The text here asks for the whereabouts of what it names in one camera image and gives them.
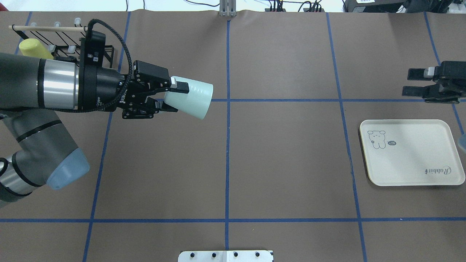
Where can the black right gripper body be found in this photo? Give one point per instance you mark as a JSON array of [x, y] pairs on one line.
[[452, 80]]

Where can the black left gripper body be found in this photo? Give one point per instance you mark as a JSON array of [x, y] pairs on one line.
[[106, 88]]

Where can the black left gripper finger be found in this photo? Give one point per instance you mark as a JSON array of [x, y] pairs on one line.
[[161, 106], [178, 86]]

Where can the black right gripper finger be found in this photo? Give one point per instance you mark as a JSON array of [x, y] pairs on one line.
[[415, 91], [420, 74]]

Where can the mint green plastic cup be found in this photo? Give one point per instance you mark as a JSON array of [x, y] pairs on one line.
[[196, 103]]

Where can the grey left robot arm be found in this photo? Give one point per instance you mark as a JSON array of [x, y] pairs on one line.
[[34, 89]]

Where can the white rabbit print tray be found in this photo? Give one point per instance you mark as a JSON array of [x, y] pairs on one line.
[[410, 152]]

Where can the yellow plastic cup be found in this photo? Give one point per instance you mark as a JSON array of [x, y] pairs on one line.
[[34, 48]]

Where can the black power box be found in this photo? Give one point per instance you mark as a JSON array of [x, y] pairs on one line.
[[372, 6]]

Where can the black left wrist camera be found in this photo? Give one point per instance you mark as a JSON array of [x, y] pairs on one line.
[[92, 49]]

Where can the black wire cup rack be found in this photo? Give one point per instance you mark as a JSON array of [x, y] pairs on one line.
[[59, 41]]

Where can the aluminium frame post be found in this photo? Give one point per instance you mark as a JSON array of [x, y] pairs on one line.
[[227, 8]]

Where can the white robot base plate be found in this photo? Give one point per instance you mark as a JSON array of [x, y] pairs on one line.
[[226, 256]]

